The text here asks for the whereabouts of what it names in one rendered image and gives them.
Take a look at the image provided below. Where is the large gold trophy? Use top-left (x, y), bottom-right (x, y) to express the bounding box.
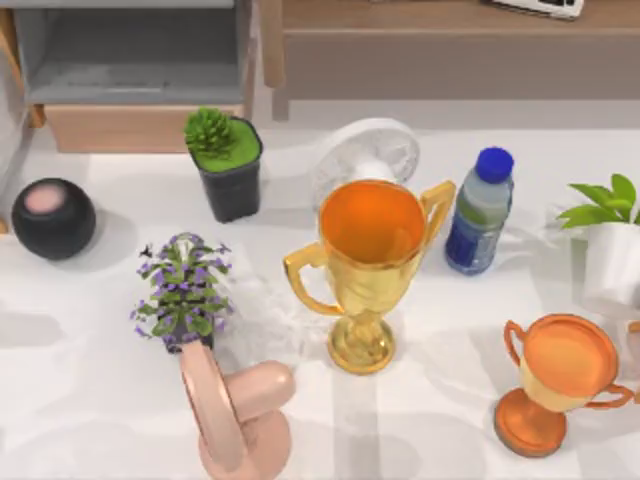
top-left (283, 179), bottom-right (457, 376)

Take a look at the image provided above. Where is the white round fan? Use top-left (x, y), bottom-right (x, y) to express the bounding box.
top-left (309, 117), bottom-right (422, 202)

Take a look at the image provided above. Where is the green plant in black pot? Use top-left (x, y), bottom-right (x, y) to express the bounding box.
top-left (183, 106), bottom-right (265, 224)

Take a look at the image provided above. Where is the purple flower plant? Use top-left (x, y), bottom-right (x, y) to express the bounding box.
top-left (129, 231), bottom-right (236, 355)

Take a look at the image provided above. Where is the blue-capped water bottle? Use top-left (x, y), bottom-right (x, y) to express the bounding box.
top-left (444, 146), bottom-right (516, 276)

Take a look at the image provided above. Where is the pink curved vase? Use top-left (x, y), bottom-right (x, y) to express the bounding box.
top-left (178, 342), bottom-right (297, 480)

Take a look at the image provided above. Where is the pale wooden drawer front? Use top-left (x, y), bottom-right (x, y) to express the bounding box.
top-left (43, 103), bottom-right (246, 154)

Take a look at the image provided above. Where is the wooden shelf unit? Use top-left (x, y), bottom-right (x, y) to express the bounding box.
top-left (259, 0), bottom-right (640, 123)

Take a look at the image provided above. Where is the black round speaker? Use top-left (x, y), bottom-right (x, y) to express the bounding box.
top-left (11, 177), bottom-right (97, 261)

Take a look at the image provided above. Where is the small orange trophy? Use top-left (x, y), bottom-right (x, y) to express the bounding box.
top-left (494, 313), bottom-right (636, 458)

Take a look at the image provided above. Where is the green plant in white pot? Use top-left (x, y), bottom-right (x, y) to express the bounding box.
top-left (555, 173), bottom-right (640, 316)

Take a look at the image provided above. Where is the white keyboard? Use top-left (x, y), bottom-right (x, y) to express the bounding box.
top-left (480, 0), bottom-right (585, 21)

